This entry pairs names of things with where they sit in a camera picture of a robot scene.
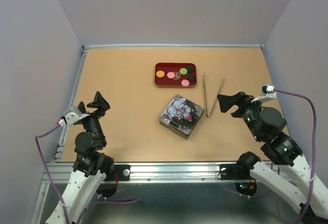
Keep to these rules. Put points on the black round cookie lower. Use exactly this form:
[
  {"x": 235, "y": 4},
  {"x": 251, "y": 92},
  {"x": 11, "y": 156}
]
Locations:
[{"x": 191, "y": 78}]

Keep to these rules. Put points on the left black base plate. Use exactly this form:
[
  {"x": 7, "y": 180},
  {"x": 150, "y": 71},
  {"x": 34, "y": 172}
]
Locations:
[{"x": 118, "y": 172}]

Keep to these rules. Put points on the gold square cookie tin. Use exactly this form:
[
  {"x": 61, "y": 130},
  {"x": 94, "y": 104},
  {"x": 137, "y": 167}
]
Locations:
[{"x": 184, "y": 128}]

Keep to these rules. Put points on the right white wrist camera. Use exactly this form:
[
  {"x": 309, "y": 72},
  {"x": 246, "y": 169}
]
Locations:
[{"x": 268, "y": 93}]

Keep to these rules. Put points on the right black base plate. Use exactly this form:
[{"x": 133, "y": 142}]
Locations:
[{"x": 234, "y": 172}]

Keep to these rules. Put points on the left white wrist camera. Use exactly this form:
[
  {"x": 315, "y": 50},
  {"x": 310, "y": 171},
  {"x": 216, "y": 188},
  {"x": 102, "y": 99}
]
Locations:
[{"x": 72, "y": 116}]

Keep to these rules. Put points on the pink round cookie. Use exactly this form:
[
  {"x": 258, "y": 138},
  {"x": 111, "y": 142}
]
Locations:
[
  {"x": 171, "y": 75},
  {"x": 185, "y": 83}
]

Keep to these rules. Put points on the green round cookie upper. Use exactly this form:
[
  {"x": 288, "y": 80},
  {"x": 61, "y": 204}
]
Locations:
[{"x": 183, "y": 71}]

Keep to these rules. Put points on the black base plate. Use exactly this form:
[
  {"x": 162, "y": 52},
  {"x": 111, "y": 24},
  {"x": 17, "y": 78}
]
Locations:
[
  {"x": 118, "y": 172},
  {"x": 234, "y": 172}
]

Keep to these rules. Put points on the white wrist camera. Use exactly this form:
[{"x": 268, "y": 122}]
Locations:
[
  {"x": 72, "y": 116},
  {"x": 268, "y": 93}
]

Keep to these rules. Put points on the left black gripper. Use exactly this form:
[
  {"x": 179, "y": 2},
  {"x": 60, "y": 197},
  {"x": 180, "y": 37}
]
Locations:
[{"x": 99, "y": 102}]

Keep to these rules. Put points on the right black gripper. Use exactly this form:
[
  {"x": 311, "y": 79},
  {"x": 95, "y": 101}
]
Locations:
[{"x": 241, "y": 99}]

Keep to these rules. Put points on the black round cookie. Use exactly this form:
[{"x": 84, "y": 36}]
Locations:
[
  {"x": 190, "y": 68},
  {"x": 191, "y": 78}
]

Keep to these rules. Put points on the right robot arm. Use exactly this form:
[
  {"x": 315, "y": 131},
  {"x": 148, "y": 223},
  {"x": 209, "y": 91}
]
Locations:
[{"x": 303, "y": 191}]

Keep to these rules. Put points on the pink round cookie lower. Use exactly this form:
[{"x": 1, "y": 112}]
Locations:
[{"x": 185, "y": 83}]

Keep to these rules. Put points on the orange round cookie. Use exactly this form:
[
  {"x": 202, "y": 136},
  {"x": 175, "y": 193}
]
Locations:
[{"x": 160, "y": 74}]

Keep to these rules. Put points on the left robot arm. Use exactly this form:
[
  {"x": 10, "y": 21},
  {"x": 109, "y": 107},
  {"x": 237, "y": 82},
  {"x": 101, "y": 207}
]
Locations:
[{"x": 91, "y": 166}]

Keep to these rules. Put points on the red rectangular tray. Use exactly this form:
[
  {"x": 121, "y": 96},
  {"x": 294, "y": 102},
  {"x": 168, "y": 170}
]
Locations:
[{"x": 176, "y": 82}]

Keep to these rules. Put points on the aluminium front rail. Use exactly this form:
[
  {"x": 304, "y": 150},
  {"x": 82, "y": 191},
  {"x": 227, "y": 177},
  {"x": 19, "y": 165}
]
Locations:
[{"x": 181, "y": 172}]

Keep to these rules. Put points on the metal tongs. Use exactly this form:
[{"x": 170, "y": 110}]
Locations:
[{"x": 210, "y": 100}]

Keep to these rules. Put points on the gold tin lid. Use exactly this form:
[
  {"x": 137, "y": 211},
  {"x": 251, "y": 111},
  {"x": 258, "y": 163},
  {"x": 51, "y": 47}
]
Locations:
[{"x": 181, "y": 108}]

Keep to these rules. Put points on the black round cookie upper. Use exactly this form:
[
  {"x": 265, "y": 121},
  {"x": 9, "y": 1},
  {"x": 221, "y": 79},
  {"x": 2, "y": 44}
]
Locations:
[{"x": 190, "y": 68}]

